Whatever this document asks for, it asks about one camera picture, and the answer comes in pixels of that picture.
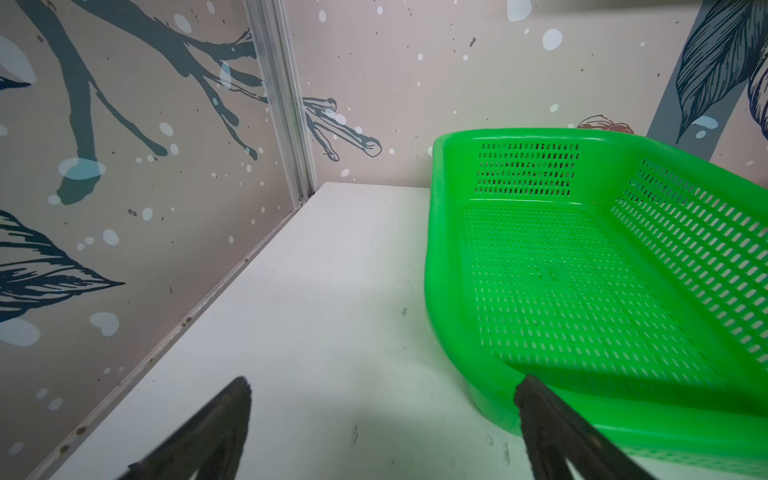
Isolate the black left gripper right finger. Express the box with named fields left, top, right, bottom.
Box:
left=514, top=375, right=652, bottom=479

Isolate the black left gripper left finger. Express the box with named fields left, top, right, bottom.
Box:
left=121, top=376, right=252, bottom=479

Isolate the green plastic perforated basket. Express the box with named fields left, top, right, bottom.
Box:
left=425, top=128, right=767, bottom=478

